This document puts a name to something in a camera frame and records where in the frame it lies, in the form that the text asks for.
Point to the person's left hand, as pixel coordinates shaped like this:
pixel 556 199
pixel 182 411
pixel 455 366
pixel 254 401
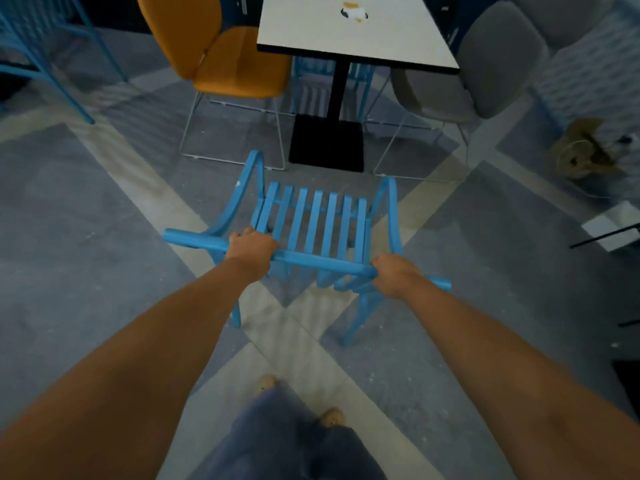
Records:
pixel 250 252

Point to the person's right hand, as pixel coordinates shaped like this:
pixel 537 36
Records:
pixel 395 277

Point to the person's right fingers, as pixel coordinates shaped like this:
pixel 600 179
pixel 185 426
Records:
pixel 376 268

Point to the person's left fingers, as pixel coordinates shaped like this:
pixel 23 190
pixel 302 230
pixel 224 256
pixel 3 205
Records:
pixel 260 236

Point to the blue slatted wooden chair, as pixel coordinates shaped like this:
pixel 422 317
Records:
pixel 320 234

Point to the person's right forearm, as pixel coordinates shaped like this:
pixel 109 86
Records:
pixel 520 389

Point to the person's left forearm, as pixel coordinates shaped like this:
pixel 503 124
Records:
pixel 120 374

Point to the person's left shoe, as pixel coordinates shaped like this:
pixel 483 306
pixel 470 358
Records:
pixel 266 383

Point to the person's shoe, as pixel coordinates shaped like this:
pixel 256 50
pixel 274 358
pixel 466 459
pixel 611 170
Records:
pixel 266 383
pixel 332 417

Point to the person's right shoe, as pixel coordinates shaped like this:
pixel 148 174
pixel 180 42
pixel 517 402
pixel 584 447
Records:
pixel 332 417

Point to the blue chair behind table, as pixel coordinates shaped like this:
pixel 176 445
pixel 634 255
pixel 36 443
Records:
pixel 320 84

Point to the person's blue jeans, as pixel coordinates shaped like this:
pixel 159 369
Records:
pixel 295 439

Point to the orange padded chair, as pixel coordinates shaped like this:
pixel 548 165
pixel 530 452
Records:
pixel 225 49

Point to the grey padded chair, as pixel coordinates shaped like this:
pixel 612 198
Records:
pixel 475 74

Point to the white square table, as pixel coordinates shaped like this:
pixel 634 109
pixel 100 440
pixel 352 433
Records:
pixel 350 29

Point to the brown paper bag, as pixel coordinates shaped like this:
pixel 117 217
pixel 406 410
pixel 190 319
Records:
pixel 582 149

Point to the small item on table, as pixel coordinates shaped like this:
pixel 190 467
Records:
pixel 354 12

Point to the grey cushioned bench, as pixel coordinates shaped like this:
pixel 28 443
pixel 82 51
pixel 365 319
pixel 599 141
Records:
pixel 565 14

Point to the black table pedestal base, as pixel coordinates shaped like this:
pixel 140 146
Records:
pixel 330 129

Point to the blue metal frame chair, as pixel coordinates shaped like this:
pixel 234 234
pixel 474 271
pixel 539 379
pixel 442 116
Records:
pixel 45 49

